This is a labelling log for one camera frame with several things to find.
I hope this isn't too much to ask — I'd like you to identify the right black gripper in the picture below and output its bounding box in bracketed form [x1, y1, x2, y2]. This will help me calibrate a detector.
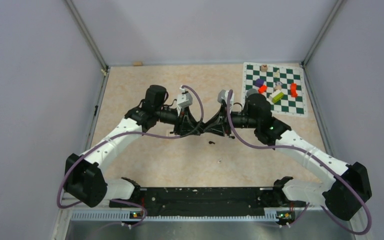
[204, 102, 260, 136]

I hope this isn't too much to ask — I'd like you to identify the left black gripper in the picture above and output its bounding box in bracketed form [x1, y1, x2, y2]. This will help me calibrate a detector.
[155, 105, 200, 136]

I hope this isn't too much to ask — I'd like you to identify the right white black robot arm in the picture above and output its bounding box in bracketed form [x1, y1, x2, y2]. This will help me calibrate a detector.
[217, 90, 372, 222]

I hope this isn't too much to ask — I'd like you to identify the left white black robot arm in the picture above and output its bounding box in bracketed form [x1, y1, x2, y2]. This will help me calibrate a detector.
[57, 85, 204, 209]

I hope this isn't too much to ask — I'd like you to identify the white earbud charging case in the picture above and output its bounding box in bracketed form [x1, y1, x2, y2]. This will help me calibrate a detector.
[167, 131, 175, 137]

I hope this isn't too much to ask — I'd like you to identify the black microphone grey head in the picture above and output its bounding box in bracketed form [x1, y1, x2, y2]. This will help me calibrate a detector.
[246, 88, 259, 98]

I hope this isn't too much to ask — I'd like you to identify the small red block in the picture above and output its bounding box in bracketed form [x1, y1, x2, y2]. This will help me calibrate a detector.
[257, 85, 268, 94]

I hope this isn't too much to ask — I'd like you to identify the purple block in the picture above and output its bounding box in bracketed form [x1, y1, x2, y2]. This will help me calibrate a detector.
[254, 78, 265, 88]

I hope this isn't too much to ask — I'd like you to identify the yellow-green block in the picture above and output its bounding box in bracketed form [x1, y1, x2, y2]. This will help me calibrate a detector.
[269, 89, 284, 104]

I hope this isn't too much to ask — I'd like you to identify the wooden cube with mark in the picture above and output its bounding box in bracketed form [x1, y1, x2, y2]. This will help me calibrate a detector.
[260, 64, 268, 72]

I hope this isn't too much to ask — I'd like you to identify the green white chessboard mat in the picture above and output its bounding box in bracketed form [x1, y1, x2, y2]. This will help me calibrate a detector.
[241, 62, 309, 117]

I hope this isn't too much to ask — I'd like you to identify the large red block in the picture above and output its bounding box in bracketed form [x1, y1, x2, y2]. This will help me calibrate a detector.
[290, 83, 298, 98]

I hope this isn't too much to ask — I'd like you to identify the left circuit board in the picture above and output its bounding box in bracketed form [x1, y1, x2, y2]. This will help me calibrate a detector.
[129, 211, 145, 220]

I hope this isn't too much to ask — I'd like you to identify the circuit board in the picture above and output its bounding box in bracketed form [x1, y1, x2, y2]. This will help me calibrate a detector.
[277, 212, 295, 222]
[129, 211, 145, 220]

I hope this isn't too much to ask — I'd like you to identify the right circuit board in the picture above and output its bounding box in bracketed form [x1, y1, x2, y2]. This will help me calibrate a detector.
[277, 212, 295, 222]

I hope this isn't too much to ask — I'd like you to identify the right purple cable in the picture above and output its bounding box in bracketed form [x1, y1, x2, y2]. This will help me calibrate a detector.
[225, 89, 373, 236]

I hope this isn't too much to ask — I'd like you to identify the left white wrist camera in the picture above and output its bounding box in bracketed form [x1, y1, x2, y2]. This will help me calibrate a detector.
[176, 91, 193, 116]

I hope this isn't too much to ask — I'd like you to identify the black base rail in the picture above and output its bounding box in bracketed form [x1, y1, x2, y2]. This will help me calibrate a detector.
[135, 187, 279, 219]

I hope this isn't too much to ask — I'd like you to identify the cork piece at wall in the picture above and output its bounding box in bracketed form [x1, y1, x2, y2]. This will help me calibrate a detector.
[133, 61, 143, 67]

